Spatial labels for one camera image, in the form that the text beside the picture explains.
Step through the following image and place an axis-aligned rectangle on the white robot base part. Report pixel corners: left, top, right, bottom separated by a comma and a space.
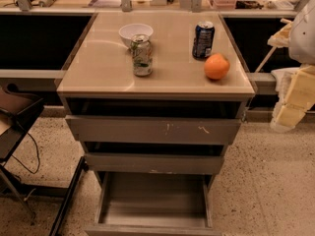
271, 67, 298, 92

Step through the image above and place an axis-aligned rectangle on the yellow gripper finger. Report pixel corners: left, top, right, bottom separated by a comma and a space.
267, 21, 292, 48
270, 65, 315, 133

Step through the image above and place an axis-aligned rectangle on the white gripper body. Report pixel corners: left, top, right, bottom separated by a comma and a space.
288, 0, 315, 64

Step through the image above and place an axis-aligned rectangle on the blue soda can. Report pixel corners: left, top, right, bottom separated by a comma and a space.
192, 21, 215, 59

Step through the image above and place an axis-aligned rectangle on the grey drawer cabinet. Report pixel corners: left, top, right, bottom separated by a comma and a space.
56, 11, 257, 236

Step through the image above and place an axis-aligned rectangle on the bottom grey open drawer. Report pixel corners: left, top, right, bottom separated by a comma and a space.
86, 172, 221, 236

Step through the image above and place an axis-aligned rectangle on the top grey drawer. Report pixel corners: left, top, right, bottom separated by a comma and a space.
66, 115, 240, 145

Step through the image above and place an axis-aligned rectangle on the orange fruit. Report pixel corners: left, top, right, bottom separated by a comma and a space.
204, 53, 230, 80

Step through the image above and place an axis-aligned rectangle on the black table leg bar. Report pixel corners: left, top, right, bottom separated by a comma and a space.
49, 156, 86, 236

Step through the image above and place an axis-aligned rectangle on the dark chair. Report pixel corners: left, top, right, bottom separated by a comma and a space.
0, 84, 44, 223

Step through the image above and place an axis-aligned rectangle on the black cable on floor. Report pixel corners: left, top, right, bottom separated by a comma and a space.
11, 132, 41, 175

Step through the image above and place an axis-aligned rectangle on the white stick with tip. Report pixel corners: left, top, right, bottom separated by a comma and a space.
255, 18, 291, 73

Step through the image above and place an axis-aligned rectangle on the white bowl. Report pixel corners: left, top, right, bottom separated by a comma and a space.
118, 24, 154, 48

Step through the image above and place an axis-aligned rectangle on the middle grey drawer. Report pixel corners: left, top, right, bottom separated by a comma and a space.
85, 152, 223, 175

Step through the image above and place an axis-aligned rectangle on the green white soda can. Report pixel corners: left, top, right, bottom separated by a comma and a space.
130, 34, 153, 77

